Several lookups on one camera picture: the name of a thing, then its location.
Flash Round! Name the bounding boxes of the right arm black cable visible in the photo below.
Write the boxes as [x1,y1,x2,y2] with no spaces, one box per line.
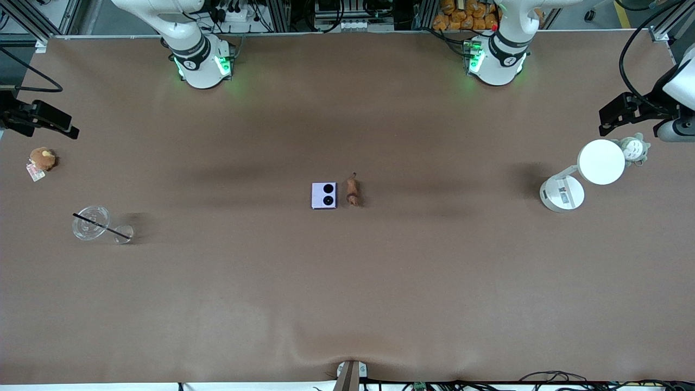
[0,46,64,93]

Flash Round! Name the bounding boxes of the pile of orange packets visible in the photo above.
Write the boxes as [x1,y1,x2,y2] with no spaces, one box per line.
[432,0,501,31]

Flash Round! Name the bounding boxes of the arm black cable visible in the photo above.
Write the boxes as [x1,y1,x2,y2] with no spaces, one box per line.
[618,0,686,109]
[0,46,64,93]

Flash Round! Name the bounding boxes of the black drinking straw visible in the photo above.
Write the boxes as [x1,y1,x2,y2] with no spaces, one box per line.
[72,213,131,240]

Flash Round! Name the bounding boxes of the lilac phone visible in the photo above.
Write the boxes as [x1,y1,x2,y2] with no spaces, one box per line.
[311,182,338,210]

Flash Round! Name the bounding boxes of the white power strip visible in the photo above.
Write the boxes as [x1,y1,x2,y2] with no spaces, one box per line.
[208,4,257,23]

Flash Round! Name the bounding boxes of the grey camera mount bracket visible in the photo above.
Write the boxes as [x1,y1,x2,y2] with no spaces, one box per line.
[332,360,369,391]

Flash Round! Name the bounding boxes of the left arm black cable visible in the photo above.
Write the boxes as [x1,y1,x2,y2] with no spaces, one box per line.
[618,0,686,109]

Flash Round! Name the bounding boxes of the aluminium frame profile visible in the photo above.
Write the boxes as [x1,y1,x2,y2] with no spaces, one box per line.
[648,0,695,43]
[0,0,82,45]

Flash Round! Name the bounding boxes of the brown plush toy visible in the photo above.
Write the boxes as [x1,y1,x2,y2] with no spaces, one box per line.
[29,147,57,172]

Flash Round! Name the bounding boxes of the clear plastic cup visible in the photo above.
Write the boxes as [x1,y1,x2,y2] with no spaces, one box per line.
[72,205,134,245]

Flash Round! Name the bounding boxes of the white desk lamp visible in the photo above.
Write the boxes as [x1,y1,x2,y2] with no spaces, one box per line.
[539,139,627,213]

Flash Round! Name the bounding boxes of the grey white plush toy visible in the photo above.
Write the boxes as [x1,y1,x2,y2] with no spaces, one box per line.
[619,133,651,167]

